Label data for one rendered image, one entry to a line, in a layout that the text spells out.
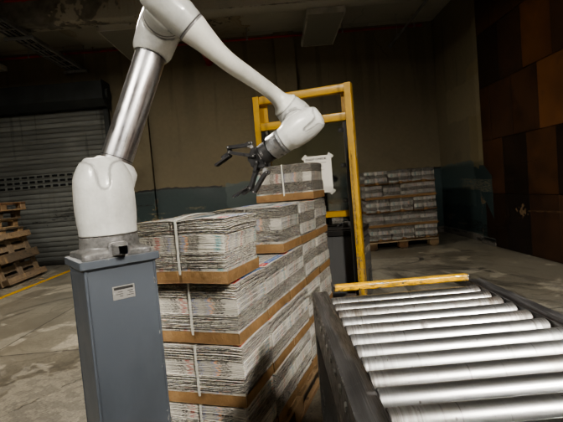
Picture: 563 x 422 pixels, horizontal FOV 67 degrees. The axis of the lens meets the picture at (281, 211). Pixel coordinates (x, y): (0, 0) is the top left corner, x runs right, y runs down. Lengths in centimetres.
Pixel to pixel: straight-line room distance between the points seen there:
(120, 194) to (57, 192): 834
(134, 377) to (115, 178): 54
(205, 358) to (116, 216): 69
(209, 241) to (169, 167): 737
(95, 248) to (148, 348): 31
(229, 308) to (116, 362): 46
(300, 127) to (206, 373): 95
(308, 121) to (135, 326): 82
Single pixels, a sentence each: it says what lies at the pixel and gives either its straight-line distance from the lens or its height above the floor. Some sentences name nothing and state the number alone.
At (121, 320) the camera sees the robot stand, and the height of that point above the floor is 83.
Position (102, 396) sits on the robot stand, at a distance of 128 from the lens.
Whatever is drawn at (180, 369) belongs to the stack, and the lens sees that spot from 174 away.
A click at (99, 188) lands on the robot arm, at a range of 121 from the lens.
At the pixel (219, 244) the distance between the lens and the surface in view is 146.
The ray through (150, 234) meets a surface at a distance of 160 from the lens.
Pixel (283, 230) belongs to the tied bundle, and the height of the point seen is 94.
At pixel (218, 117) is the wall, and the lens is 874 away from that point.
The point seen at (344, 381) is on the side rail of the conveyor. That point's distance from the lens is 80.
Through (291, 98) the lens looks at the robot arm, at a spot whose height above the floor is 147.
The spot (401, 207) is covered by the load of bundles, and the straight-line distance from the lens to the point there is 717.
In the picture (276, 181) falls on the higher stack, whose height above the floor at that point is 119.
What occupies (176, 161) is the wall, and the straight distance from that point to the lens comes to 880.
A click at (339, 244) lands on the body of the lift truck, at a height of 68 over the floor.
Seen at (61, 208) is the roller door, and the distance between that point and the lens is 953.
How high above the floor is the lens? 114
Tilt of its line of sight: 3 degrees down
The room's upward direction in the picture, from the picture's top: 5 degrees counter-clockwise
